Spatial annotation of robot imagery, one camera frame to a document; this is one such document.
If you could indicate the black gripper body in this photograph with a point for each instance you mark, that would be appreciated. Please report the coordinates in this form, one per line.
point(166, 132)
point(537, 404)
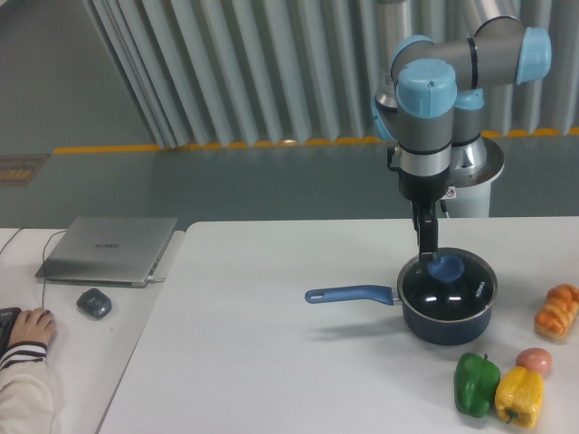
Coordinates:
point(429, 188)

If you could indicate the glass pot lid blue knob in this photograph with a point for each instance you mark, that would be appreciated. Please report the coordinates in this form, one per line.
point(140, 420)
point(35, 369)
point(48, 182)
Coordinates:
point(457, 285)

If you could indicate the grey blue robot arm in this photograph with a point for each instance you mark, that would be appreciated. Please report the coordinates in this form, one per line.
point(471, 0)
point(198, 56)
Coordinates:
point(430, 103)

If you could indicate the white striped sleeve forearm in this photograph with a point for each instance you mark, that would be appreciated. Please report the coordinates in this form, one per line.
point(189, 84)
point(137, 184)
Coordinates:
point(26, 395)

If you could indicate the person's hand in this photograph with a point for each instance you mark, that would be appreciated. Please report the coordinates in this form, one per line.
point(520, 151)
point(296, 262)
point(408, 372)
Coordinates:
point(33, 327)

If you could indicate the dark blue saucepan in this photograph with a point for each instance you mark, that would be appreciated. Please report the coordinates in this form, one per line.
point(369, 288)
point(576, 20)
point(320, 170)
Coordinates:
point(429, 329)

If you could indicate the orange braided bread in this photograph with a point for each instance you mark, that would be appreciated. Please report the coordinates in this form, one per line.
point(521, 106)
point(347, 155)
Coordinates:
point(556, 315)

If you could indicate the green bell pepper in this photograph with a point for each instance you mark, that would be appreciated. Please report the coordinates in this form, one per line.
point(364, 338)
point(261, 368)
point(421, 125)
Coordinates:
point(475, 381)

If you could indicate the yellow bell pepper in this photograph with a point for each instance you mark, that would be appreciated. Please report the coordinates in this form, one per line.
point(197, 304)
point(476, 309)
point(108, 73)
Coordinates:
point(519, 397)

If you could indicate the white folding partition screen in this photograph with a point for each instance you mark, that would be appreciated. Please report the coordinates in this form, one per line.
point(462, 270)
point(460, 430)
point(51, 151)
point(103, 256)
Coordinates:
point(224, 73)

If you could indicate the silver laptop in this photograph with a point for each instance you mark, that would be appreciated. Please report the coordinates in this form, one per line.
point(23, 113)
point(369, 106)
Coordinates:
point(109, 251)

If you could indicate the black keyboard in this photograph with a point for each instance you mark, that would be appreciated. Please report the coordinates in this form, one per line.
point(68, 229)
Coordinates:
point(8, 317)

